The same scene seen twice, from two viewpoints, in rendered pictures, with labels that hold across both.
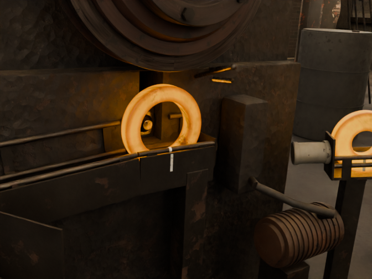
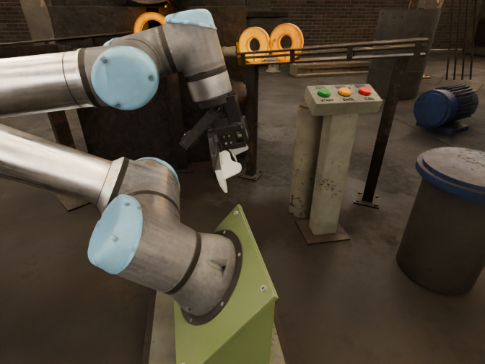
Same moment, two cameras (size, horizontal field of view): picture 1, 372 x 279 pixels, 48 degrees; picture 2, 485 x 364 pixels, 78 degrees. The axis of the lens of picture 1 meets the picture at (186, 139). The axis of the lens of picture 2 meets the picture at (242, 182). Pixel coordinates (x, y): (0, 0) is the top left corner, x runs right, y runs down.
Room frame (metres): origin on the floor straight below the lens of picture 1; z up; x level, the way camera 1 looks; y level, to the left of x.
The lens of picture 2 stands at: (-0.46, -1.01, 0.84)
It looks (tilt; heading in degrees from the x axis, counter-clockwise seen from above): 29 degrees down; 23
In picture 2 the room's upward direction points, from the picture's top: straight up
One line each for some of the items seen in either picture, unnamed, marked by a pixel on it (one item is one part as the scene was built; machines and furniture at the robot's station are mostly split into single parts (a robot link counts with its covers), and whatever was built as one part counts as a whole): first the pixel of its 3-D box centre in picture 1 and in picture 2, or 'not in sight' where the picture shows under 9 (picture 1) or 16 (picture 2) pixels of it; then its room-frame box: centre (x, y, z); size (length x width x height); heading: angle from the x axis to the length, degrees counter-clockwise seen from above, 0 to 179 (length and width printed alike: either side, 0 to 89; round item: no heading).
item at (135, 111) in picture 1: (162, 126); (154, 33); (0.89, 0.05, 0.75); 0.18 x 0.03 x 0.18; 122
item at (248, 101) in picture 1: (240, 143); not in sight; (1.02, -0.14, 0.68); 0.11 x 0.08 x 0.24; 33
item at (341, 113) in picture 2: not in sight; (331, 168); (0.64, -0.92, 0.31); 0.24 x 0.16 x 0.62; 123
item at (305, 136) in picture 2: not in sight; (306, 162); (0.75, -0.80, 0.26); 0.12 x 0.12 x 0.52
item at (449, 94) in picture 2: not in sight; (449, 107); (2.45, -1.62, 0.17); 0.57 x 0.31 x 0.34; 143
